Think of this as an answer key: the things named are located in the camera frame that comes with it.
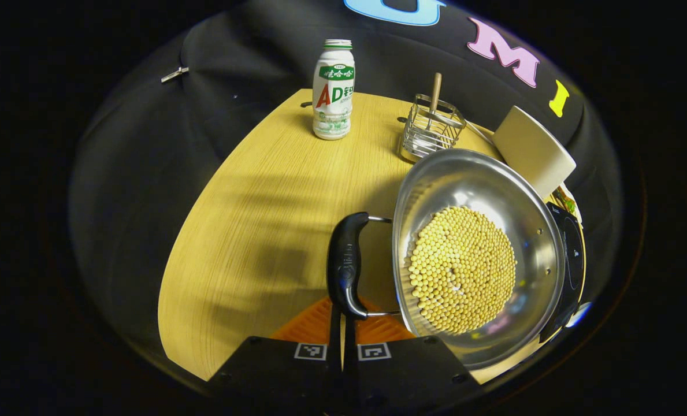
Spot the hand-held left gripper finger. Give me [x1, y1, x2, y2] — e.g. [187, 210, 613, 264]
[207, 296, 344, 414]
[344, 300, 482, 414]

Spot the pile of yellow soybeans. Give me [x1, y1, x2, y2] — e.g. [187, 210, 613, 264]
[407, 206, 517, 336]

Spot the steel pot with black handles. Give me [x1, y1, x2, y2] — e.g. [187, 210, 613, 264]
[327, 148, 566, 370]

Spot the black induction cooktop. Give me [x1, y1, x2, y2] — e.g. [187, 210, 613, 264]
[540, 202, 586, 343]

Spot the white drink bottle green label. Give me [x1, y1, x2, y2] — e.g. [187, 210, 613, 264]
[312, 39, 356, 141]

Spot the sandwich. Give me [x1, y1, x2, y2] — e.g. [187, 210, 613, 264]
[554, 186, 581, 217]

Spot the white toaster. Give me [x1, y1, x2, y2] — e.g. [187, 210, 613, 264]
[492, 106, 577, 200]

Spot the black backdrop cloth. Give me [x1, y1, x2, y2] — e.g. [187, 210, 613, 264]
[69, 0, 624, 370]

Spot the metal wire utensil basket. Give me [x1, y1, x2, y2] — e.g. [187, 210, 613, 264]
[400, 94, 467, 164]

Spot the white toaster cable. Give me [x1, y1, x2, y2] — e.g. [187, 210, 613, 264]
[465, 121, 494, 145]

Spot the wooden handled utensil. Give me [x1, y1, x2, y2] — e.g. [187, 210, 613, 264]
[427, 73, 443, 131]

